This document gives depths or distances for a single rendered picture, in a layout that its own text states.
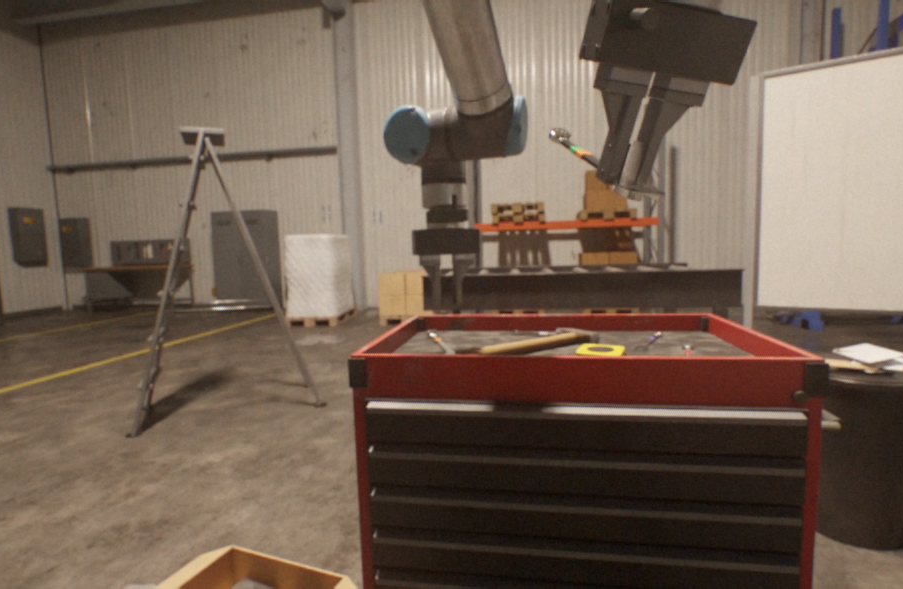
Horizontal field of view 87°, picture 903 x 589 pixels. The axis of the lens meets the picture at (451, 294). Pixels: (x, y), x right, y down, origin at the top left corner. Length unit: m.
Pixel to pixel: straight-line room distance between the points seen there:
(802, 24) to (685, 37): 9.58
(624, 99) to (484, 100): 0.30
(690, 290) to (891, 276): 1.37
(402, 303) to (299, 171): 3.98
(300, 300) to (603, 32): 7.08
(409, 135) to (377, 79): 8.83
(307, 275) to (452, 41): 6.70
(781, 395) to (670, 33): 0.57
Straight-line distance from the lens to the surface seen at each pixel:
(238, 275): 9.81
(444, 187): 0.93
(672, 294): 3.98
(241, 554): 1.74
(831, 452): 2.28
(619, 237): 8.15
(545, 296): 3.79
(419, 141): 0.81
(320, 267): 7.24
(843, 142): 3.08
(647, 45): 0.47
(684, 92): 0.51
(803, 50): 9.96
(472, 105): 0.76
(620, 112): 0.49
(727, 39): 0.51
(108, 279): 11.36
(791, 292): 3.06
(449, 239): 0.95
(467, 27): 0.70
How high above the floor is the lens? 1.12
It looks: 6 degrees down
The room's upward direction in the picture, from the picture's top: 2 degrees counter-clockwise
